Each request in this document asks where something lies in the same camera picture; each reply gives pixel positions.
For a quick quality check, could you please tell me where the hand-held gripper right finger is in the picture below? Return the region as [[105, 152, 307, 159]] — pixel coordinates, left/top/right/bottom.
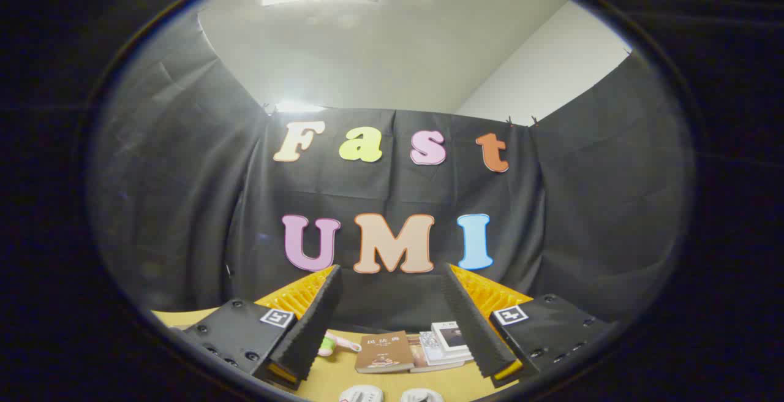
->
[[441, 263, 613, 389]]

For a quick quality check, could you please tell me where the white patterned cover book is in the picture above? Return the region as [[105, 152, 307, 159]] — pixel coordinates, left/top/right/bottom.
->
[[420, 330, 473, 366]]

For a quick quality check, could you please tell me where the brown cover book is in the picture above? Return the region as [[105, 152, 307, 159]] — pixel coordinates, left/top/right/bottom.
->
[[355, 330, 415, 374]]

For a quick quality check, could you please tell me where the thick book tan cover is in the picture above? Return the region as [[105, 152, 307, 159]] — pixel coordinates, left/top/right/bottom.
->
[[407, 335, 466, 373]]

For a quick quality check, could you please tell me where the black backdrop cloth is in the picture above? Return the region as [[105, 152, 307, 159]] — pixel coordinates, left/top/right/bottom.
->
[[89, 13, 696, 335]]

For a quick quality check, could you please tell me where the green and pink plush toy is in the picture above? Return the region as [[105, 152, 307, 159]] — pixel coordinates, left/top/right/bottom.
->
[[317, 332, 362, 357]]

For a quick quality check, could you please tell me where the white book dark photo cover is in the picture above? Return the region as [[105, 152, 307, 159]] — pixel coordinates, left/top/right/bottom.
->
[[431, 321, 471, 354]]

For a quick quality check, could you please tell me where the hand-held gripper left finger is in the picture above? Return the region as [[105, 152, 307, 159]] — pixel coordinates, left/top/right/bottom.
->
[[183, 264, 344, 390]]

